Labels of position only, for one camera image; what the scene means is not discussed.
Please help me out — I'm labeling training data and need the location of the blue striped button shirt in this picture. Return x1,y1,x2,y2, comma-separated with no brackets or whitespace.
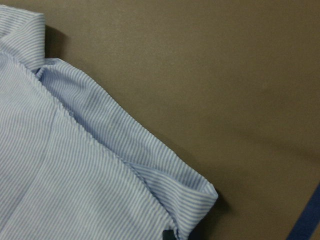
0,5,219,240

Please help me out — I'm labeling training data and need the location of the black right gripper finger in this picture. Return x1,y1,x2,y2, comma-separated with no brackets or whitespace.
162,230,176,240

